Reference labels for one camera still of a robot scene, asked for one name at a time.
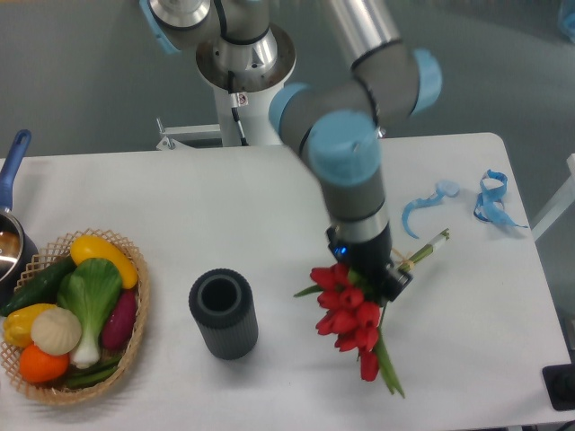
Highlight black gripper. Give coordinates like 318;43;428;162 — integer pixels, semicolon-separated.
326;225;412;302

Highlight red tulip bouquet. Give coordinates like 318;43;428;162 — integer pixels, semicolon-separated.
295;229;450;396

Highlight silver blue-capped robot arm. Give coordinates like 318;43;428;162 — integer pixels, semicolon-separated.
140;1;442;304

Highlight light blue ribbon strip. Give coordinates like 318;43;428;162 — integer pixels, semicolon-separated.
401;180;460;239

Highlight blue crumpled ribbon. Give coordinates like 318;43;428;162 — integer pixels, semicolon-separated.
473;170;527;228

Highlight dark grey ribbed vase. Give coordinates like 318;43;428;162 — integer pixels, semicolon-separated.
189;268;259;360

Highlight black device at table edge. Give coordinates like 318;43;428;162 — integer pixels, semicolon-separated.
542;364;574;411

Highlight purple sweet potato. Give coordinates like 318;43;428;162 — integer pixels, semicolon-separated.
101;290;137;350

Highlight green bok choy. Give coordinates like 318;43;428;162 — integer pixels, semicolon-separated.
57;258;122;369

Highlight woven wicker basket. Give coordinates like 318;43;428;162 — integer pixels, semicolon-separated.
1;228;150;406

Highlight green bean pods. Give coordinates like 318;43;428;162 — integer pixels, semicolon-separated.
64;356;121;390

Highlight cream steamed bun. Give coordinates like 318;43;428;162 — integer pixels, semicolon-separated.
31;307;82;356

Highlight green cucumber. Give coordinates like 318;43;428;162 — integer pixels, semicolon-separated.
1;256;75;317

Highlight orange fruit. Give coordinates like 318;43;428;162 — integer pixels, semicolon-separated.
19;344;69;383

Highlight yellow bell pepper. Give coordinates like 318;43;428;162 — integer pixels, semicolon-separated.
3;303;57;348

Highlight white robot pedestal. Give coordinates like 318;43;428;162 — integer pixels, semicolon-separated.
212;83;284;147

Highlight white frame at right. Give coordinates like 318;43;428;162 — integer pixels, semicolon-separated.
531;154;574;242

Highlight black cable on pedestal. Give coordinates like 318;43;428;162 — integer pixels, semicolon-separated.
226;70;250;147

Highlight white metal base bracket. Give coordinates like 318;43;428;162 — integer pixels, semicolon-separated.
155;118;223;151

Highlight blue-handled saucepan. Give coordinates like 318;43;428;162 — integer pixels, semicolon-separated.
1;129;38;306

